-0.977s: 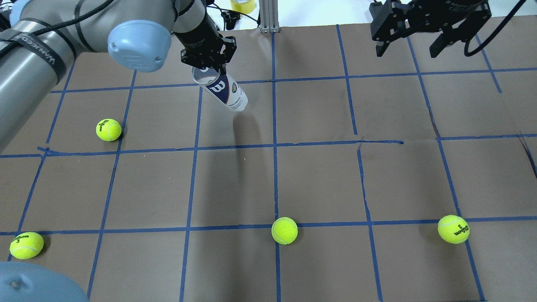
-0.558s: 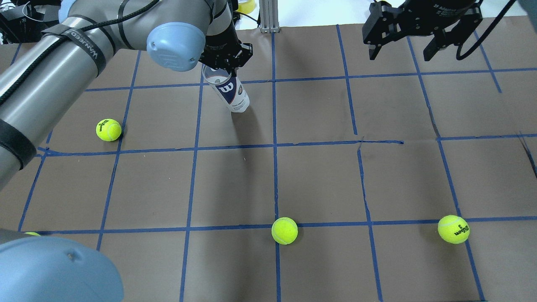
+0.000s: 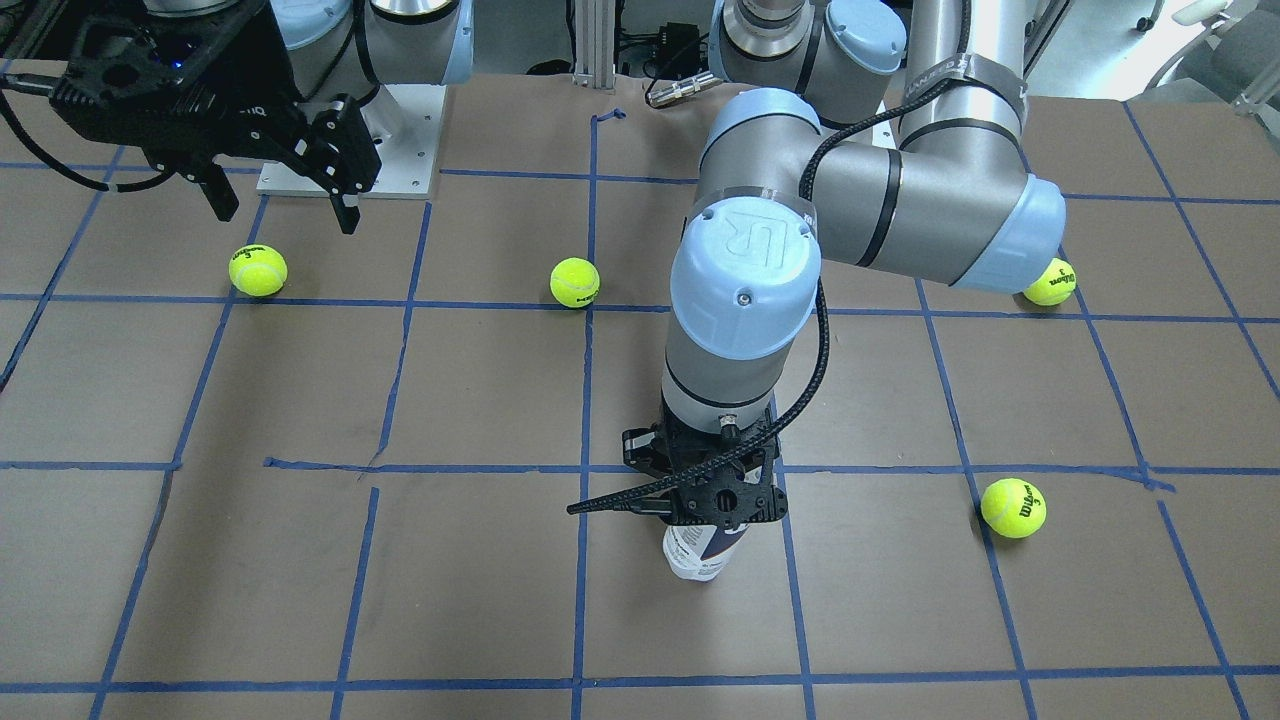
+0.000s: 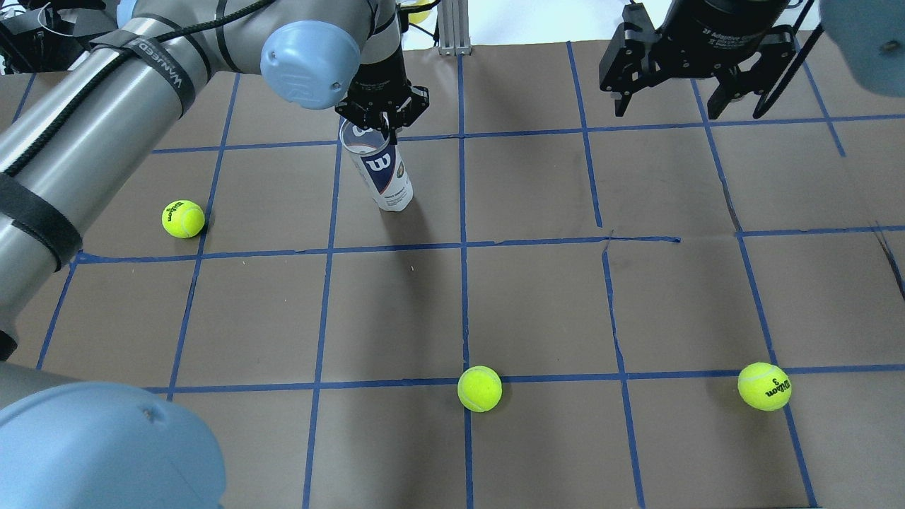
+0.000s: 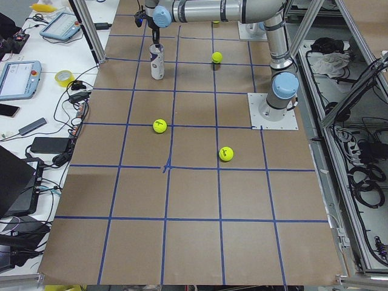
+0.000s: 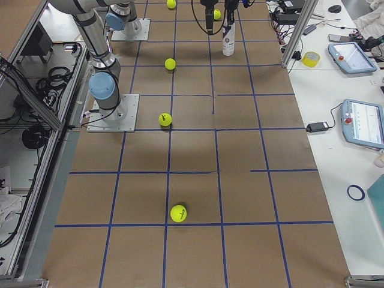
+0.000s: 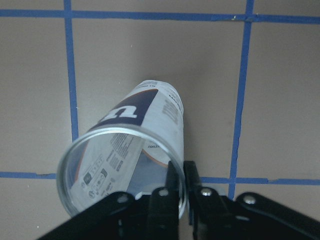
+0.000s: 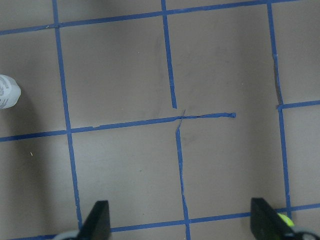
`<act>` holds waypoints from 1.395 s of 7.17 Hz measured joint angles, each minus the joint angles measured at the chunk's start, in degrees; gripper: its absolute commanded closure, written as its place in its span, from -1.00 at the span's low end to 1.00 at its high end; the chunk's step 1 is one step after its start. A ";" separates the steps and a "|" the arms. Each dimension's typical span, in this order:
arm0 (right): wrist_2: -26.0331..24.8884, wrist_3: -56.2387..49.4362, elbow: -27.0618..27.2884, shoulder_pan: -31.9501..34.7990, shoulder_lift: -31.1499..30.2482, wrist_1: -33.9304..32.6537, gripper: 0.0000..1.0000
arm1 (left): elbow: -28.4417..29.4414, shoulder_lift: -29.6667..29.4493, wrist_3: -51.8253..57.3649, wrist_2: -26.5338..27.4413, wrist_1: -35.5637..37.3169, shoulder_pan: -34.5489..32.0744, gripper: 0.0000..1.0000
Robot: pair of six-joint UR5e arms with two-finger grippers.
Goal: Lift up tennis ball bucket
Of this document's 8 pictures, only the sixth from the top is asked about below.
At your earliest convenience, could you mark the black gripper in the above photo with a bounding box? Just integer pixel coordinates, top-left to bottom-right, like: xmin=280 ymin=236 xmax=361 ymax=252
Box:
xmin=200 ymin=0 xmax=218 ymax=35
xmin=224 ymin=0 xmax=249 ymax=26

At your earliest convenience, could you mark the yellow tennis ball front left side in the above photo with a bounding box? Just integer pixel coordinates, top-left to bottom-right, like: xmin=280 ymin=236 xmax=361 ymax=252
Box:
xmin=166 ymin=0 xmax=176 ymax=10

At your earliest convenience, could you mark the teach pendant lower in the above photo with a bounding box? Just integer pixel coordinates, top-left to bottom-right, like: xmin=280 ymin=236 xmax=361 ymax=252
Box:
xmin=341 ymin=99 xmax=383 ymax=150

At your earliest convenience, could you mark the yellow tennis ball centre back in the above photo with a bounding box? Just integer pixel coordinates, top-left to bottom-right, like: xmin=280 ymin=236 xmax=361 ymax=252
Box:
xmin=164 ymin=58 xmax=176 ymax=71

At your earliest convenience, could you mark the black power adapter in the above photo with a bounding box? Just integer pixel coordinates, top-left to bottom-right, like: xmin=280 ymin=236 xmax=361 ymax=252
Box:
xmin=305 ymin=122 xmax=330 ymax=133

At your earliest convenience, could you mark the teach pendant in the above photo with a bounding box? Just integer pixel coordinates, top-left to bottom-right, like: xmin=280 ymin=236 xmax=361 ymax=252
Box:
xmin=341 ymin=99 xmax=383 ymax=150
xmin=328 ymin=42 xmax=377 ymax=74

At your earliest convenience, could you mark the black computer mouse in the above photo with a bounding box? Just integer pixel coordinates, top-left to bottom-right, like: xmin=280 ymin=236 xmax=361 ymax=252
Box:
xmin=328 ymin=5 xmax=342 ymax=14

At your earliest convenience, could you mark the white cloth rag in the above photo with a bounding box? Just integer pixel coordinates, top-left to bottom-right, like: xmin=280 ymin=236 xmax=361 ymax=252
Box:
xmin=1 ymin=186 xmax=22 ymax=226

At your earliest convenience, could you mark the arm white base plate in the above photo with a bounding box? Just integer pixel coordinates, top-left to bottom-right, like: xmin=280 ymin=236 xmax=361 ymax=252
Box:
xmin=112 ymin=18 xmax=151 ymax=42
xmin=86 ymin=94 xmax=139 ymax=133

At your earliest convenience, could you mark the grey usb hub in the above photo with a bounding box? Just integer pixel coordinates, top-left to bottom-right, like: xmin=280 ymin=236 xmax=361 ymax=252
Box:
xmin=302 ymin=24 xmax=317 ymax=35

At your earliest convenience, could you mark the yellow tennis ball far left side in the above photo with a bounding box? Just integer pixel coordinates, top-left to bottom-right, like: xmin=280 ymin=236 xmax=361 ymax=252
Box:
xmin=170 ymin=204 xmax=187 ymax=223

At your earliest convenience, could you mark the teach pendant upper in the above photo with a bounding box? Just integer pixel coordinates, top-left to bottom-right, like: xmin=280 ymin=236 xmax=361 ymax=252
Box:
xmin=328 ymin=42 xmax=377 ymax=74

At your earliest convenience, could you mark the teal box corner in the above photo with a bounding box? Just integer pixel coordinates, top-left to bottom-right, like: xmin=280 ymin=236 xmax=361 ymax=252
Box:
xmin=367 ymin=175 xmax=384 ymax=229

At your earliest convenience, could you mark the blue tape ring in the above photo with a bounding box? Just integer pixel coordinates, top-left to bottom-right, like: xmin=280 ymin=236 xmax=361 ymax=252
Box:
xmin=347 ymin=185 xmax=366 ymax=202

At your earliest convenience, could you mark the yellow tape roll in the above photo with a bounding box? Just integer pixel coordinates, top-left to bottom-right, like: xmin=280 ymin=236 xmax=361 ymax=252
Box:
xmin=302 ymin=51 xmax=320 ymax=68

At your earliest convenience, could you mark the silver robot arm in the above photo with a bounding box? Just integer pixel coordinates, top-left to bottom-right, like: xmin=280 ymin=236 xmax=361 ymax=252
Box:
xmin=50 ymin=1 xmax=142 ymax=121

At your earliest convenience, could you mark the clear Wilson tennis ball can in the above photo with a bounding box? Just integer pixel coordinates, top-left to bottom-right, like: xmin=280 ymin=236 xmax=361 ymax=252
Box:
xmin=222 ymin=24 xmax=235 ymax=56

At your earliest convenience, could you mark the aluminium frame post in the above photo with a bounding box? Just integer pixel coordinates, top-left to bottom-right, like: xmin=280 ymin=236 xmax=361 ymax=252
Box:
xmin=281 ymin=0 xmax=318 ymax=68

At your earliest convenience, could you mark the yellow tennis ball near base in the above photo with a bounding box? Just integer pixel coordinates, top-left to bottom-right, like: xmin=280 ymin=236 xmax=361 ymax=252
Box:
xmin=158 ymin=113 xmax=172 ymax=127

